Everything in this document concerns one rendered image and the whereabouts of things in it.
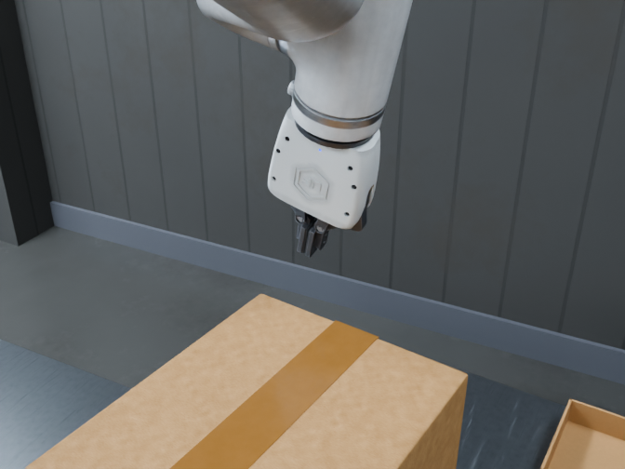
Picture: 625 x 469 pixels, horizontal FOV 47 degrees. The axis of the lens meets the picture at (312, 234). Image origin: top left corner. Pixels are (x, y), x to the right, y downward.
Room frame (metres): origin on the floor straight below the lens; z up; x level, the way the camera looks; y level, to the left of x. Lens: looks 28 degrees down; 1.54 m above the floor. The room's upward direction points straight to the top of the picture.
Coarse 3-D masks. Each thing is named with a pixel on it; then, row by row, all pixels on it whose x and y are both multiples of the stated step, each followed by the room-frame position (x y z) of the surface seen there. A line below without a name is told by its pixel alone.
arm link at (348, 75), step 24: (384, 0) 0.55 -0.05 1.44; (408, 0) 0.57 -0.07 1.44; (360, 24) 0.55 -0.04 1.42; (384, 24) 0.56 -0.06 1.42; (288, 48) 0.59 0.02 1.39; (312, 48) 0.58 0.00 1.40; (336, 48) 0.56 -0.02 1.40; (360, 48) 0.56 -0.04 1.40; (384, 48) 0.57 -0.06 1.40; (312, 72) 0.58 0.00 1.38; (336, 72) 0.57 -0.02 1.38; (360, 72) 0.57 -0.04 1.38; (384, 72) 0.58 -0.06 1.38; (312, 96) 0.58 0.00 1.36; (336, 96) 0.57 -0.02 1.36; (360, 96) 0.57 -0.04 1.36; (384, 96) 0.59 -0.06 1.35
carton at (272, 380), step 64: (256, 320) 0.59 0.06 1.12; (320, 320) 0.59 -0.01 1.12; (192, 384) 0.49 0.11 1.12; (256, 384) 0.49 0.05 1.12; (320, 384) 0.49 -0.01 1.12; (384, 384) 0.49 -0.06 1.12; (448, 384) 0.49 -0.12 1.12; (64, 448) 0.42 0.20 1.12; (128, 448) 0.42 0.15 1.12; (192, 448) 0.42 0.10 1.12; (256, 448) 0.42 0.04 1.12; (320, 448) 0.42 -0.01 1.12; (384, 448) 0.42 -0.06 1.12; (448, 448) 0.48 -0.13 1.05
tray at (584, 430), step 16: (576, 400) 0.76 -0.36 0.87; (576, 416) 0.75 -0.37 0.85; (592, 416) 0.74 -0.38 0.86; (608, 416) 0.73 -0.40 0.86; (560, 432) 0.71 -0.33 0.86; (576, 432) 0.73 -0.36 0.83; (592, 432) 0.73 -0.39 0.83; (608, 432) 0.73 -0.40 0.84; (624, 432) 0.72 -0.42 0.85; (560, 448) 0.70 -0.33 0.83; (576, 448) 0.70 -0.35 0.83; (592, 448) 0.70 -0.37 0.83; (608, 448) 0.70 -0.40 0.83; (624, 448) 0.70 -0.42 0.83; (544, 464) 0.64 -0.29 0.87; (560, 464) 0.67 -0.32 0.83; (576, 464) 0.67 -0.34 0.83; (592, 464) 0.67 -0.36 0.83; (608, 464) 0.67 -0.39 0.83; (624, 464) 0.67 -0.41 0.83
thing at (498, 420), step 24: (480, 384) 0.84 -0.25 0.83; (480, 408) 0.79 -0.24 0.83; (504, 408) 0.79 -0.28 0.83; (528, 408) 0.79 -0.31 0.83; (552, 408) 0.79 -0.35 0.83; (480, 432) 0.74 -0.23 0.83; (504, 432) 0.74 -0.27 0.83; (528, 432) 0.74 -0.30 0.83; (552, 432) 0.74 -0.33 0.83; (480, 456) 0.69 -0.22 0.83; (504, 456) 0.69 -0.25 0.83; (528, 456) 0.69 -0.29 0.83
